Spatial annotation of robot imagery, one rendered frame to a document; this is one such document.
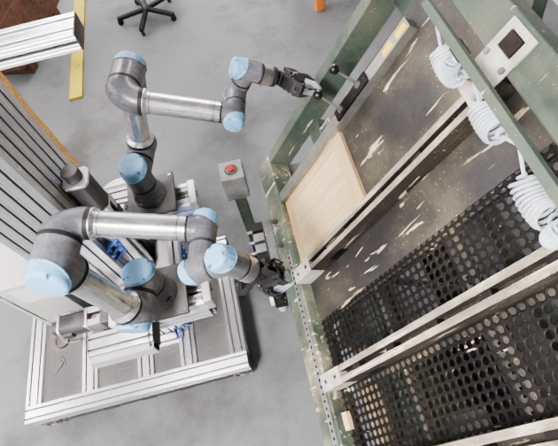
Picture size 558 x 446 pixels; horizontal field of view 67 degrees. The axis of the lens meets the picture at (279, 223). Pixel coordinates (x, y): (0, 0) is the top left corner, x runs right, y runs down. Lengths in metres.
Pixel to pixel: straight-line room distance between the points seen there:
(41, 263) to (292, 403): 1.75
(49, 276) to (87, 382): 1.58
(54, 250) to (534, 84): 1.20
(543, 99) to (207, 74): 3.44
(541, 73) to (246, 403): 2.18
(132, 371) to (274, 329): 0.85
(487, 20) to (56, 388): 2.65
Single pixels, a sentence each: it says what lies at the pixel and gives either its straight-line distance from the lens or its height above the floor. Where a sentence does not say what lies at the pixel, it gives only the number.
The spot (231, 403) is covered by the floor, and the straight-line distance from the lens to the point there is 2.66.
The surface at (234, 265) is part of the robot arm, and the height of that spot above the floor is 1.61.
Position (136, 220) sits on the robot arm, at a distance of 1.24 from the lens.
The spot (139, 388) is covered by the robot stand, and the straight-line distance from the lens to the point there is 2.59.
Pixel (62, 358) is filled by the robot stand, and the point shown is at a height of 0.21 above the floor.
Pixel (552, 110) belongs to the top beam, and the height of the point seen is 1.89.
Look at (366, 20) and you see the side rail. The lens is 1.75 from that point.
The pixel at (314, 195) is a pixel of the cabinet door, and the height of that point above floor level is 1.08.
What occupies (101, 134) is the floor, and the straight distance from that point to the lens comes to 4.04.
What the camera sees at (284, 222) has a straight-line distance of 1.94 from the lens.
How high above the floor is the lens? 2.57
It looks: 59 degrees down
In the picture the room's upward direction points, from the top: 13 degrees counter-clockwise
